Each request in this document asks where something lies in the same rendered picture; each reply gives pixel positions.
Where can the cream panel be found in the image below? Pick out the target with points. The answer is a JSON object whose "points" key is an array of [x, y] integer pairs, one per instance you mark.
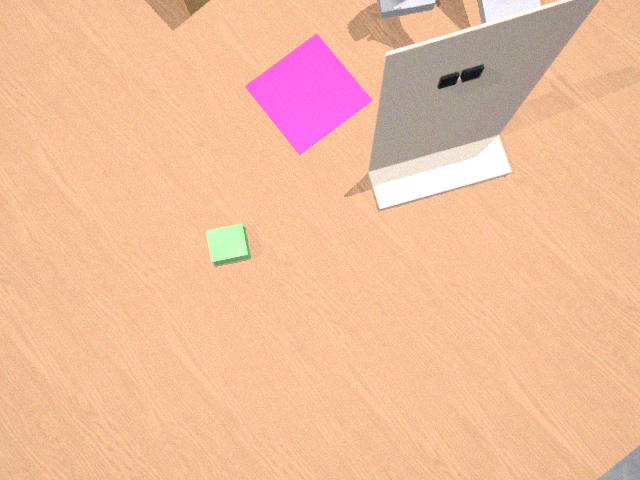
{"points": [[444, 102]]}

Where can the pink flat square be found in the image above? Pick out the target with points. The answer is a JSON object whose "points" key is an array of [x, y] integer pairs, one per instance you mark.
{"points": [[308, 94]]}

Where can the light green square block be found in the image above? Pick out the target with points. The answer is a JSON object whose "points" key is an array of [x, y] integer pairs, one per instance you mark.
{"points": [[228, 244]]}

